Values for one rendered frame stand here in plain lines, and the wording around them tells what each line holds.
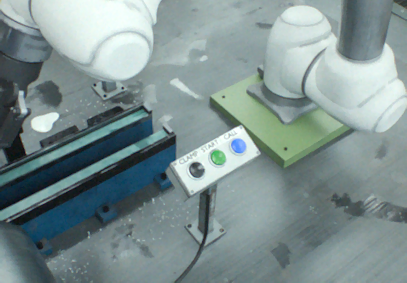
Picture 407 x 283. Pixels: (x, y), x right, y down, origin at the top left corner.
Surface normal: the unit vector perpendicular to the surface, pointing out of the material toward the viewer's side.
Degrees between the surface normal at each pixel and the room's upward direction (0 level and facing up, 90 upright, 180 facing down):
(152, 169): 90
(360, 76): 59
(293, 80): 98
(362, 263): 0
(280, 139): 2
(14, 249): 47
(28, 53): 90
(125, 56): 93
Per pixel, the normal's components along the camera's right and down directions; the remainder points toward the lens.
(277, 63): -0.67, 0.51
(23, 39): 0.19, 0.50
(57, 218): 0.62, 0.58
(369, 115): -0.37, 0.56
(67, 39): -0.63, 0.26
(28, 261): 0.66, -0.75
